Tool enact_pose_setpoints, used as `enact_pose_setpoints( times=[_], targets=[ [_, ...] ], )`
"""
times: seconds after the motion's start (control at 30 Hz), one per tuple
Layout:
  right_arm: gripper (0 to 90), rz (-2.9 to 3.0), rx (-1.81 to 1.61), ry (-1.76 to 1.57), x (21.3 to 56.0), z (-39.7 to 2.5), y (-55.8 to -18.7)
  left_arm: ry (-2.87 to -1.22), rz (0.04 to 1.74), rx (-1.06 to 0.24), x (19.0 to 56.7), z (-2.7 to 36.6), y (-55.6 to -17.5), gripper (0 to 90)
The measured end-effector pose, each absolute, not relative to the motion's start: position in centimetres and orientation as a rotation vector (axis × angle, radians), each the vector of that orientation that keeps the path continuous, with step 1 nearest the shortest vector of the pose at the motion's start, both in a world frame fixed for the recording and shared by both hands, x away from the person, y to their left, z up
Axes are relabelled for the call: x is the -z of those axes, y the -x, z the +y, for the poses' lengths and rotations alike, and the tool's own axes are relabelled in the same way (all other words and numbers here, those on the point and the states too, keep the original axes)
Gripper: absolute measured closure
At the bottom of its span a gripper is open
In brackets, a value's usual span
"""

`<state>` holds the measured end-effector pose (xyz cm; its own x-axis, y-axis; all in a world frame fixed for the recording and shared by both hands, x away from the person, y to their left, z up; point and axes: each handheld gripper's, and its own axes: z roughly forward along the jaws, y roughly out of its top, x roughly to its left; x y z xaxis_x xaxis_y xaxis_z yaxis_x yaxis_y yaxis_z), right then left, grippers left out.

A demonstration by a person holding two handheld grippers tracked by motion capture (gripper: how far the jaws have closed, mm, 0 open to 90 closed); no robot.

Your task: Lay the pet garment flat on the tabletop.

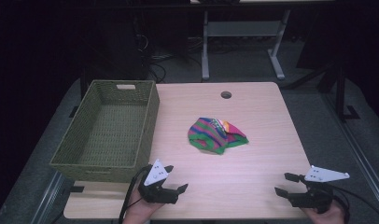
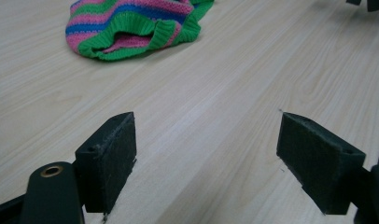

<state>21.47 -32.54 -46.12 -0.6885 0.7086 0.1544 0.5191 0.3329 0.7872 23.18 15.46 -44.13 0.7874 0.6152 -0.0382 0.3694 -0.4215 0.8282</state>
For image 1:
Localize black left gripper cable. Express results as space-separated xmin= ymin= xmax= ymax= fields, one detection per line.
xmin=118 ymin=164 xmax=153 ymax=224

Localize person's left hand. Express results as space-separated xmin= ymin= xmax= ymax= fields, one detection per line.
xmin=121 ymin=188 xmax=164 ymax=224

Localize black floor cables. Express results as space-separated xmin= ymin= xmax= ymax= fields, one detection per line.
xmin=145 ymin=32 xmax=204 ymax=83

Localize person's right hand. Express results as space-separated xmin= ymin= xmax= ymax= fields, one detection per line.
xmin=302 ymin=200 xmax=346 ymax=224

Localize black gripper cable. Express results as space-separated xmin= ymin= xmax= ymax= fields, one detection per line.
xmin=118 ymin=164 xmax=153 ymax=224
xmin=330 ymin=183 xmax=379 ymax=223

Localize striped knit garment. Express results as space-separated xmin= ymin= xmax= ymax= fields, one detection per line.
xmin=187 ymin=117 xmax=250 ymax=156

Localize grey metal desk frame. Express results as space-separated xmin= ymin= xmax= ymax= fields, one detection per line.
xmin=201 ymin=8 xmax=292 ymax=82

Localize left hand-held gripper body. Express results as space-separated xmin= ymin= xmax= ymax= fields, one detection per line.
xmin=137 ymin=159 xmax=179 ymax=205

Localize black metal stand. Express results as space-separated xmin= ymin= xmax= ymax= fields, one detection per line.
xmin=294 ymin=60 xmax=361 ymax=123

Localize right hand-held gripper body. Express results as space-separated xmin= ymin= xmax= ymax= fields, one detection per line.
xmin=288 ymin=165 xmax=351 ymax=215

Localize metal floor rail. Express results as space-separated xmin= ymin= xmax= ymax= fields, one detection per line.
xmin=30 ymin=170 xmax=65 ymax=224
xmin=322 ymin=91 xmax=379 ymax=206

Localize green woven basket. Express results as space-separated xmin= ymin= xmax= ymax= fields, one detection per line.
xmin=49 ymin=79 xmax=161 ymax=184

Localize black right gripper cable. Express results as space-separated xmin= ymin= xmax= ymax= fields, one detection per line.
xmin=330 ymin=183 xmax=379 ymax=223

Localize dark computer tower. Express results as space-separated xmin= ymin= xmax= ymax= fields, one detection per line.
xmin=81 ymin=15 xmax=149 ymax=82

